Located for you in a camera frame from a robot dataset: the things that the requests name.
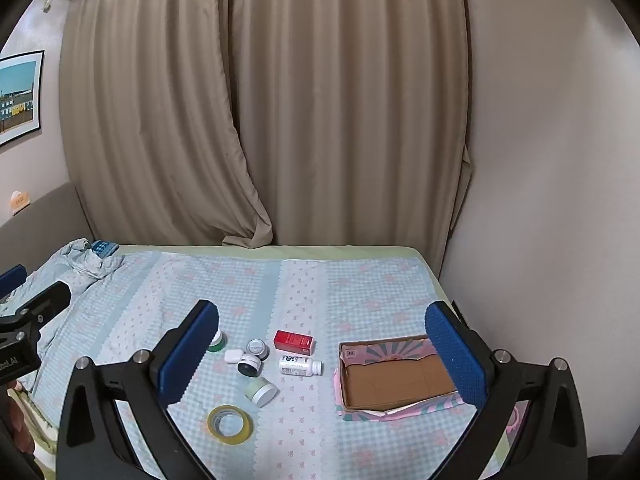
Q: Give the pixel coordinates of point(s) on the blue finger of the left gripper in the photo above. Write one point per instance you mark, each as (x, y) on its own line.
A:
(12, 279)
(43, 308)

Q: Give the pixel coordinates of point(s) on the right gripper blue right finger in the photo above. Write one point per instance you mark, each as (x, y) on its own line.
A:
(551, 443)

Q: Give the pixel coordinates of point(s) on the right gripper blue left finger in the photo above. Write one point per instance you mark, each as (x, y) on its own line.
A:
(92, 440)

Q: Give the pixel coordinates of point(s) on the yellow tape roll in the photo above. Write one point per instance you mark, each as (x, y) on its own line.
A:
(229, 424)

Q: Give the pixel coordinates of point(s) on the white earbuds case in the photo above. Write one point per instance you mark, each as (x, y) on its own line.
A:
(233, 356)

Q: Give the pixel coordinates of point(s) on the white black cream jar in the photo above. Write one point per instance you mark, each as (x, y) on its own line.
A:
(249, 365)

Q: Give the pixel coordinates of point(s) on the pink cardboard box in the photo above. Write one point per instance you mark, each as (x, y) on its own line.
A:
(391, 379)

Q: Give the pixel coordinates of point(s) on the silver lid dark jar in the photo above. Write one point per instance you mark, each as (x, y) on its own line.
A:
(257, 347)

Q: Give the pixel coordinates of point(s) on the white pill bottle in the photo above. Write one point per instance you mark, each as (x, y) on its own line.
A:
(300, 366)

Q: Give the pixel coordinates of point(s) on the red carton box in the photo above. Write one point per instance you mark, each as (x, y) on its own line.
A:
(293, 343)

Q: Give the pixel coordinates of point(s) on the person left hand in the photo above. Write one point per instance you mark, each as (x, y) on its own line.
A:
(20, 433)

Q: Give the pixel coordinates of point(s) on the blue patterned small box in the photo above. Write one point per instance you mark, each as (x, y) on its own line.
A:
(104, 249)

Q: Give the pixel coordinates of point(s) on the blue checkered bed sheet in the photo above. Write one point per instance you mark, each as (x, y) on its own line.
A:
(127, 302)

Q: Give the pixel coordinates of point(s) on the beige curtain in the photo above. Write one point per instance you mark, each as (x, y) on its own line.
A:
(257, 122)

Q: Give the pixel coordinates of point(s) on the orange wall tag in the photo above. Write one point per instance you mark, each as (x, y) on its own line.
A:
(19, 200)

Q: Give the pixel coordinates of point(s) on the framed wall picture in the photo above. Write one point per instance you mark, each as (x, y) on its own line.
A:
(20, 85)

